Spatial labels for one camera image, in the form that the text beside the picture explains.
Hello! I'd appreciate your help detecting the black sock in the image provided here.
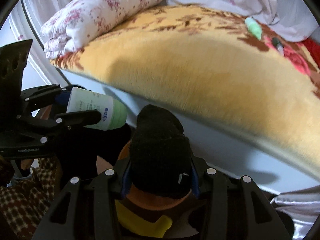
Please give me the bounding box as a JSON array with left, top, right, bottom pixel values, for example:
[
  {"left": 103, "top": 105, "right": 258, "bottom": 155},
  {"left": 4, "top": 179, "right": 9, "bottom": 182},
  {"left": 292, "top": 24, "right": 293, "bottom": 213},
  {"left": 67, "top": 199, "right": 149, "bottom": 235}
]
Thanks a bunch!
[{"left": 130, "top": 104, "right": 192, "bottom": 199}]

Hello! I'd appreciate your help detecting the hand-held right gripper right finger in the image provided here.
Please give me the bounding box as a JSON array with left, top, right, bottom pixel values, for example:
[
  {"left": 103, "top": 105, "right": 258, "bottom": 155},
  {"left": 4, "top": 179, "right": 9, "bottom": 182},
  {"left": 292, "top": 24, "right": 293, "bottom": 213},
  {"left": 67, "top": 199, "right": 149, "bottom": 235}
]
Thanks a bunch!
[{"left": 190, "top": 155, "right": 292, "bottom": 240}]

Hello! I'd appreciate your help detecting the light green plastic bottle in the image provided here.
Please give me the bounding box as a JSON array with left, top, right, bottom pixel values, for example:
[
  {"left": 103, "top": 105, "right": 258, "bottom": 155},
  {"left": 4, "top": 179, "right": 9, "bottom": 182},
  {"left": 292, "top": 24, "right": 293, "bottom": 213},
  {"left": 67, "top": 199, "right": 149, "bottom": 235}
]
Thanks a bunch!
[{"left": 244, "top": 17, "right": 262, "bottom": 40}]

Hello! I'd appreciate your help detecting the person's brown checked clothing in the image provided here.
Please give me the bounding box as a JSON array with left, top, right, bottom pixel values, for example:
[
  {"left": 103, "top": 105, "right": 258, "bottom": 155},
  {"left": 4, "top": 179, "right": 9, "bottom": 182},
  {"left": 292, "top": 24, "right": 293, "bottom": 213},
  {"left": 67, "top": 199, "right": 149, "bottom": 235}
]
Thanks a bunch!
[{"left": 0, "top": 159, "right": 63, "bottom": 240}]

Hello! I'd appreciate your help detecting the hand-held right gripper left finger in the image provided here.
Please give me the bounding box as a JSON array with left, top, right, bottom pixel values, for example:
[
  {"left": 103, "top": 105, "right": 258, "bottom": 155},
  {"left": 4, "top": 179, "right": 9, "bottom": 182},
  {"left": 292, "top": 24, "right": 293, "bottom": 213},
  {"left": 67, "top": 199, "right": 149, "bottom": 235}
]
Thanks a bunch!
[{"left": 31, "top": 160, "right": 133, "bottom": 240}]

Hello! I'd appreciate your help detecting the dark spray bottle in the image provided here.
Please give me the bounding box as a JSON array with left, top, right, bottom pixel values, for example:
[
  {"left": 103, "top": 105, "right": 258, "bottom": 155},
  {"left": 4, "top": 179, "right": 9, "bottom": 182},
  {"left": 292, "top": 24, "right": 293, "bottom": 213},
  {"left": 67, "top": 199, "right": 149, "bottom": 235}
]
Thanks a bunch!
[{"left": 271, "top": 37, "right": 285, "bottom": 55}]

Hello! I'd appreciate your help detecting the red knitted blanket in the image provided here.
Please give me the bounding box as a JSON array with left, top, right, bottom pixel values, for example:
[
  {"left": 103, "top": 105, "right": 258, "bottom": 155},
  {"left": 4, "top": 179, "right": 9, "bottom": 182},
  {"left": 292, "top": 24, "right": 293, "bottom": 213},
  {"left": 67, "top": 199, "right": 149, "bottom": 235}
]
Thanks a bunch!
[{"left": 305, "top": 39, "right": 320, "bottom": 68}]

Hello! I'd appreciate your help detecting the yellow plastic object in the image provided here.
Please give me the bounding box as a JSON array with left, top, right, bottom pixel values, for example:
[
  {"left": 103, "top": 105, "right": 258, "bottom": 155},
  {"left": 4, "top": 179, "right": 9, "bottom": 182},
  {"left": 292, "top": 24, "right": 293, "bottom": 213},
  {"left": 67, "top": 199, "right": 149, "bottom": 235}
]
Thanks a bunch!
[{"left": 115, "top": 201, "right": 173, "bottom": 238}]

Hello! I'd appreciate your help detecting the white and green bottle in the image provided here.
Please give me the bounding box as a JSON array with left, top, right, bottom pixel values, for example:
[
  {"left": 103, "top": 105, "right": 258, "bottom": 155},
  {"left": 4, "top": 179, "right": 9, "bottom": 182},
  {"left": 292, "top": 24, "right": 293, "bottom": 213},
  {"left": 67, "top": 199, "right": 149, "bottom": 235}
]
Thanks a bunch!
[{"left": 65, "top": 87, "right": 128, "bottom": 131}]

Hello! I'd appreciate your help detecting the yellow floral plush blanket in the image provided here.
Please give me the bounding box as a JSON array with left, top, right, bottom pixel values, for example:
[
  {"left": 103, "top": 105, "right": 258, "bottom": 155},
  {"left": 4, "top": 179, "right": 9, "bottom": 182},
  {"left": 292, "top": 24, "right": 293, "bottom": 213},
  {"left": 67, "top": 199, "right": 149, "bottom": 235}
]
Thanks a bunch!
[{"left": 50, "top": 4, "right": 320, "bottom": 180}]

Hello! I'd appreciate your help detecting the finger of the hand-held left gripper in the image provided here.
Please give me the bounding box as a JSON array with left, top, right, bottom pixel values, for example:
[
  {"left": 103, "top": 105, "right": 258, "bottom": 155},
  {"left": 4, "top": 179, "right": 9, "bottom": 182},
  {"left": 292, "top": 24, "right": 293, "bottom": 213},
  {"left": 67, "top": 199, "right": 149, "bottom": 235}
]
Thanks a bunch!
[
  {"left": 17, "top": 109, "right": 102, "bottom": 140},
  {"left": 21, "top": 84, "right": 73, "bottom": 110}
]

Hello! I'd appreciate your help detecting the pink floral white quilt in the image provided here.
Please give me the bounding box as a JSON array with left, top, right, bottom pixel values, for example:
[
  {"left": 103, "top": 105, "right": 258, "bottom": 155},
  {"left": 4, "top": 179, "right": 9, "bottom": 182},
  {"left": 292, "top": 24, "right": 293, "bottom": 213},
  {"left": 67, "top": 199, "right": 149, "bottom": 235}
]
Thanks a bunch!
[{"left": 41, "top": 0, "right": 168, "bottom": 59}]

